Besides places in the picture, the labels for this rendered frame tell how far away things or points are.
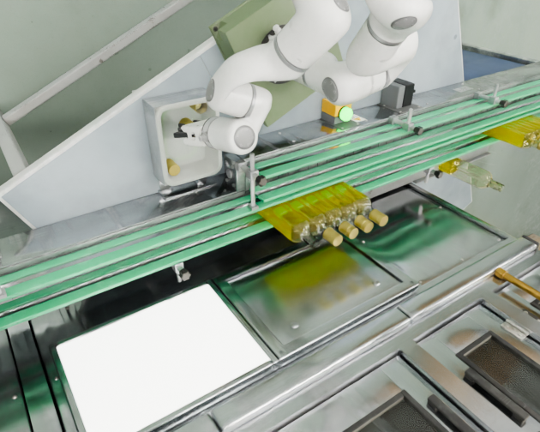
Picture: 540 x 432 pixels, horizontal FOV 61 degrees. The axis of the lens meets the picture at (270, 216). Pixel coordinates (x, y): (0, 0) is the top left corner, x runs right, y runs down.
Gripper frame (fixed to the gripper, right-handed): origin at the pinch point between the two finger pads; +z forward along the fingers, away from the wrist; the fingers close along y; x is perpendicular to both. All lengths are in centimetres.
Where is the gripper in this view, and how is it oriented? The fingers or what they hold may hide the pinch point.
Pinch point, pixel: (190, 128)
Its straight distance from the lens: 123.2
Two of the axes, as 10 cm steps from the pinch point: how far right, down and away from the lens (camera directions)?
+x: -1.5, -9.2, -3.5
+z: -5.4, -2.2, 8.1
